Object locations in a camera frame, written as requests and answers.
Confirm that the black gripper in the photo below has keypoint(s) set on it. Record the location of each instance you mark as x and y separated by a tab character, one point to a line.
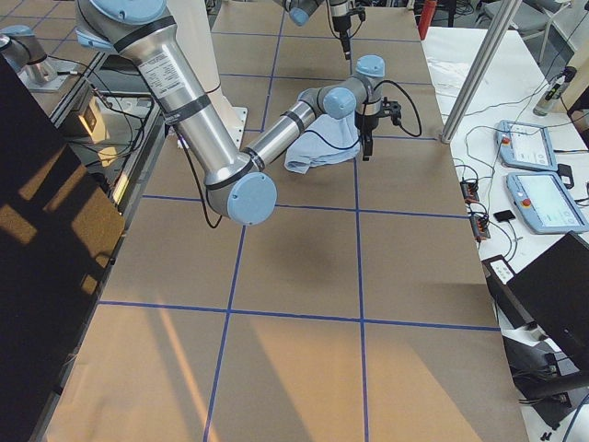
340	23
369	121

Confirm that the light blue button shirt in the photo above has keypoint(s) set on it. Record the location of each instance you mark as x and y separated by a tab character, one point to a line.
330	139

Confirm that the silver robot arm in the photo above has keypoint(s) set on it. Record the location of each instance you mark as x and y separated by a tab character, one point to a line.
340	15
170	44

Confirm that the red cylinder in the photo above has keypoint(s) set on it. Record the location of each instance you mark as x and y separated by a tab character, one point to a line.
426	17

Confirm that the clear plastic bag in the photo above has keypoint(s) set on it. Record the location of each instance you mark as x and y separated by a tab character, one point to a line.
447	77

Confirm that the black orange adapter box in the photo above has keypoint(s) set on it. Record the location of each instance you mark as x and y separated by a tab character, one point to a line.
469	191

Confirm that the upper blue teach pendant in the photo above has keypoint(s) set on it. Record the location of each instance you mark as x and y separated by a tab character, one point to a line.
525	146

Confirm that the blue teach pendant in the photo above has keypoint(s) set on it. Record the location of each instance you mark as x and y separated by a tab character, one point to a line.
544	203
525	146

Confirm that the white central mounting column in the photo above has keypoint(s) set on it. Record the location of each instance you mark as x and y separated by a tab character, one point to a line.
195	40

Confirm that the small black box with label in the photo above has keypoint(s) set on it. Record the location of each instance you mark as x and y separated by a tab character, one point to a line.
498	268

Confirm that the lower blue teach pendant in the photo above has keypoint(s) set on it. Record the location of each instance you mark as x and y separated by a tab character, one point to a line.
544	203

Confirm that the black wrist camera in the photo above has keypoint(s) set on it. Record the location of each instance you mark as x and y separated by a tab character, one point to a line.
358	11
392	110

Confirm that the aluminium frame post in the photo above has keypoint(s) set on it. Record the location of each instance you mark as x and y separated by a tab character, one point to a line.
489	46

